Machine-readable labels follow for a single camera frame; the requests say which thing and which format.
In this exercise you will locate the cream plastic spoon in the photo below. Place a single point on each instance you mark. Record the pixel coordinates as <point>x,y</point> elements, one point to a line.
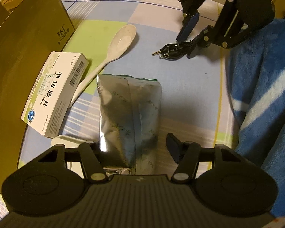
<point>119,44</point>

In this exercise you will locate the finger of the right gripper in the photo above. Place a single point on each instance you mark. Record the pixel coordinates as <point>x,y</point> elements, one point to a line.
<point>188,25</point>
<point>210,35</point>

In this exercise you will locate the brown cardboard box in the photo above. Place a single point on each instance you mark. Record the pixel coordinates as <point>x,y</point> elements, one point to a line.
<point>29,31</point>

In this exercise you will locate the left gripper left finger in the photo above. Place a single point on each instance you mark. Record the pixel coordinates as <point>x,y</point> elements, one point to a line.
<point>92,169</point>

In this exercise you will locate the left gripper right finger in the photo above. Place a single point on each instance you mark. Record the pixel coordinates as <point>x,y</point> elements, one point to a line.
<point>186,155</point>

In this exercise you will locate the silver foil pouch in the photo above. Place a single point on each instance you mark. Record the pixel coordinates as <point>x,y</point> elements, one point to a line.
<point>129,121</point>

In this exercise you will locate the white wall plug adapter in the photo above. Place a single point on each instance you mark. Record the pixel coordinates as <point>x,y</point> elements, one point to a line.
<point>70,142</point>

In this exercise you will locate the white medicine box blue logo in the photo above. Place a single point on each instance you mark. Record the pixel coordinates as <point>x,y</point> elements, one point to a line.
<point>52,92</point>

